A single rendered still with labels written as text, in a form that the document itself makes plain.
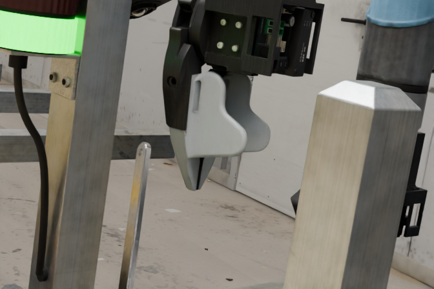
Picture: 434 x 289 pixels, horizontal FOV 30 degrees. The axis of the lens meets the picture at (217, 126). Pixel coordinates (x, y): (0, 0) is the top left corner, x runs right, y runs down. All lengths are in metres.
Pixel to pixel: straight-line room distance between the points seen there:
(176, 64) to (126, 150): 0.40
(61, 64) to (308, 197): 0.24
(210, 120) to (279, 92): 3.80
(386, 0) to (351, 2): 3.20
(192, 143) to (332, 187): 0.22
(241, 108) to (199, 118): 0.04
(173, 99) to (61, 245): 0.13
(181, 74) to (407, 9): 0.33
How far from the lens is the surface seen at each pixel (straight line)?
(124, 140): 0.94
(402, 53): 0.83
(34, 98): 1.16
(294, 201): 0.81
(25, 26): 0.52
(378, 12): 0.84
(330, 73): 4.09
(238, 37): 0.56
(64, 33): 0.53
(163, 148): 0.98
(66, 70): 0.56
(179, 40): 0.56
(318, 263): 0.38
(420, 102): 0.85
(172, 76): 0.56
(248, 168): 4.55
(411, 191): 0.88
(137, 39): 5.58
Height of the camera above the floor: 1.15
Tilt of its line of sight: 10 degrees down
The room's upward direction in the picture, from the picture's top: 9 degrees clockwise
